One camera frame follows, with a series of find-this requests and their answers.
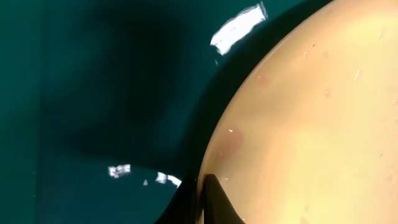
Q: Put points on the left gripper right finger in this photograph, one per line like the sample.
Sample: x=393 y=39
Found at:
x=217 y=208

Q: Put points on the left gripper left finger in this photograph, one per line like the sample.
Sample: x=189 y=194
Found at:
x=182 y=208

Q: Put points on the yellow-green plate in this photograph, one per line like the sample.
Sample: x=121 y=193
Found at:
x=311 y=134

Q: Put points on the teal plastic tray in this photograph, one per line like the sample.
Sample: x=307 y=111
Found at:
x=105 y=105

